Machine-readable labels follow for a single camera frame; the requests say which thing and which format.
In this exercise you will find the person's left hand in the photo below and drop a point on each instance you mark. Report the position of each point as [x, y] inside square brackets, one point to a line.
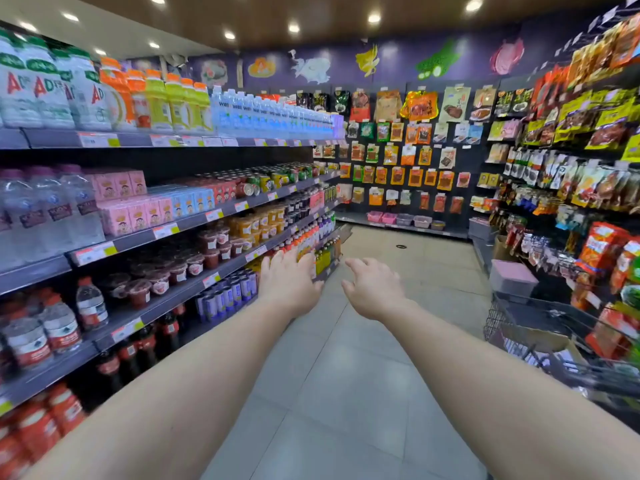
[290, 284]

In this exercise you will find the person's right hand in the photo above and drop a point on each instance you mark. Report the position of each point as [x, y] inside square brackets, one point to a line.
[375, 292]

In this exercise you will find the grey metal shelf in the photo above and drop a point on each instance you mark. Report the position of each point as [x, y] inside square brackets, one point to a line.
[132, 239]
[175, 299]
[50, 138]

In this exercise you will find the person's left forearm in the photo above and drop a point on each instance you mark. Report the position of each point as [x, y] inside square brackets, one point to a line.
[175, 394]

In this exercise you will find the person's right forearm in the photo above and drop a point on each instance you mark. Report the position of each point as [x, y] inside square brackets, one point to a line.
[500, 394]

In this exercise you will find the row of colourful drink bottles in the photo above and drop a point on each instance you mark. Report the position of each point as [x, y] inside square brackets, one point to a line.
[325, 254]

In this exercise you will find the row of purple tins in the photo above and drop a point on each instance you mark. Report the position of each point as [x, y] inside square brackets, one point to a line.
[225, 297]

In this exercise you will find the lilac plastic basket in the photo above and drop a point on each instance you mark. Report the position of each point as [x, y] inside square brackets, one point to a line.
[405, 219]

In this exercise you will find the pale pink plastic basket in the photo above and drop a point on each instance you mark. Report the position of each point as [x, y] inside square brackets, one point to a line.
[422, 221]

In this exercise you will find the tan plastic basket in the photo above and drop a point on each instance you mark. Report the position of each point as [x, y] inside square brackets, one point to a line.
[438, 224]

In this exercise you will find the grey plastic bin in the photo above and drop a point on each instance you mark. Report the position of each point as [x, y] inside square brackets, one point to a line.
[481, 229]

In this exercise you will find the group of red jelly cups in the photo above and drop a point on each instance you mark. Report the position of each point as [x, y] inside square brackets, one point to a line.
[160, 282]

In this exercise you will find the stack of blue cartons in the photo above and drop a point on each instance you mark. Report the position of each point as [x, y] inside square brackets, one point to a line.
[190, 200]

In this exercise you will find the pink storage box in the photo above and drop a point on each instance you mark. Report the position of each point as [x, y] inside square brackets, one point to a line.
[512, 277]

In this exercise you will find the row of dark cola bottles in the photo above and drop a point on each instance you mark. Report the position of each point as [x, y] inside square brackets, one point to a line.
[145, 344]

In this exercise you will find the stack of purple packets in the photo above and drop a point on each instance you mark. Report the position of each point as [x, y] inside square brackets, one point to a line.
[338, 127]

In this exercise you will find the row of blue label bottles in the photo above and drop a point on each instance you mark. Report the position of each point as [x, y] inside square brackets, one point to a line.
[260, 119]

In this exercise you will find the cardboard box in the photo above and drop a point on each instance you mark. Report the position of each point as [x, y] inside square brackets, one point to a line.
[540, 339]

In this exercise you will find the stack of pink cartons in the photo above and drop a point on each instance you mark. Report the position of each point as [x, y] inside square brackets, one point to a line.
[120, 214]

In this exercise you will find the row of yellow juice bottles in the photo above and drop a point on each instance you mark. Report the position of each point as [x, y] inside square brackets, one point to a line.
[180, 104]

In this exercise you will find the row of red label bottles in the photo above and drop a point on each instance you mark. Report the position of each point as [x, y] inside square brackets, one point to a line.
[60, 329]

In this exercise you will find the row of orange juice bottles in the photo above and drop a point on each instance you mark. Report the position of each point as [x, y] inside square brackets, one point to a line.
[125, 99]

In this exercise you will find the row of clear water bottles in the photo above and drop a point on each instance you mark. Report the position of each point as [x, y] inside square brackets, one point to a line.
[50, 214]

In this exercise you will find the racks of snack packets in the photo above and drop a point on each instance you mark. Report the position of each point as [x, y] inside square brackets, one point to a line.
[590, 124]

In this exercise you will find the row of red drink bottles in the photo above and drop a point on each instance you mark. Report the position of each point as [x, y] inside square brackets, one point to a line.
[35, 429]

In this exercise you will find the group of recessed ceiling lights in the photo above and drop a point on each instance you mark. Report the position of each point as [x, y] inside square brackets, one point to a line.
[474, 3]

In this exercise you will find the row of white milk bottles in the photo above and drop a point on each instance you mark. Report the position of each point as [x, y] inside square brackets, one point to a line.
[40, 94]

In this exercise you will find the wall of hanging snack packets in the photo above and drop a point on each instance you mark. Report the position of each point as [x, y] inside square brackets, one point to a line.
[400, 144]

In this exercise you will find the white cartoon wall sticker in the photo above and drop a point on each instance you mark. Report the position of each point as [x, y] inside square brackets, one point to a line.
[312, 69]

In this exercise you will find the orange fruit wall sticker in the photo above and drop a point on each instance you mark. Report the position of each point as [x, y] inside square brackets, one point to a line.
[261, 68]

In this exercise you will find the grey round wall sticker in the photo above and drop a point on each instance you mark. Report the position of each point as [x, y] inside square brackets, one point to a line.
[214, 73]

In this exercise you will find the yellow banana wall sticker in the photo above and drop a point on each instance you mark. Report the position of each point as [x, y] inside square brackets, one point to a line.
[367, 59]

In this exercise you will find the green vegetable wall sticker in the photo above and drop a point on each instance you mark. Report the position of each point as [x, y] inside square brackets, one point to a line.
[440, 62]

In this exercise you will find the pink meat wall sticker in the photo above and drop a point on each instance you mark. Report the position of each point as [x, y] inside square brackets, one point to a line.
[507, 57]

